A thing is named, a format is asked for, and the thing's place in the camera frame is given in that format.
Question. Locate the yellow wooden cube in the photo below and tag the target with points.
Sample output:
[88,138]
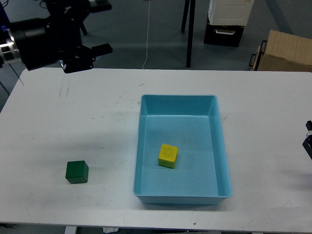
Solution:
[167,156]

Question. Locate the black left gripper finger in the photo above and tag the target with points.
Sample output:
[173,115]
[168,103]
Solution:
[82,58]
[80,9]

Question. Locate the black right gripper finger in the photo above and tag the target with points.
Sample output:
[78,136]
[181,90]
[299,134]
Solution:
[307,143]

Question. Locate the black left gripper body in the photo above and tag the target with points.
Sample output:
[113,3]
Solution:
[43,42]

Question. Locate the white plastic crate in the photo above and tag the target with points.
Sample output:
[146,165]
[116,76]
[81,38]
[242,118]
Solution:
[230,12]

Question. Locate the cardboard box with handles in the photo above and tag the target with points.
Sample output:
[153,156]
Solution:
[283,52]

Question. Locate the black storage box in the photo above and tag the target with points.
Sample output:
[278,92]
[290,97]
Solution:
[224,35]

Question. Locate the green wooden cube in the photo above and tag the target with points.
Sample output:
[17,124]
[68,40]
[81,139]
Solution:
[77,172]

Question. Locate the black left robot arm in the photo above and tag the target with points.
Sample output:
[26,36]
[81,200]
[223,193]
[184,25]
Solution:
[8,48]

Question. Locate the black table legs right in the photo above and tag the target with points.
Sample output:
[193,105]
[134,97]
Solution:
[188,14]

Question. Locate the black table legs left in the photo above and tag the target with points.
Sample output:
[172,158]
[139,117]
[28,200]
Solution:
[83,28]

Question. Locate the light blue plastic bin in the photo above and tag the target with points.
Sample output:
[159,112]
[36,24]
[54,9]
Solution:
[193,124]

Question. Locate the black table legs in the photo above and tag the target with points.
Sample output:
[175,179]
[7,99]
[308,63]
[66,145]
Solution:
[188,14]
[83,28]

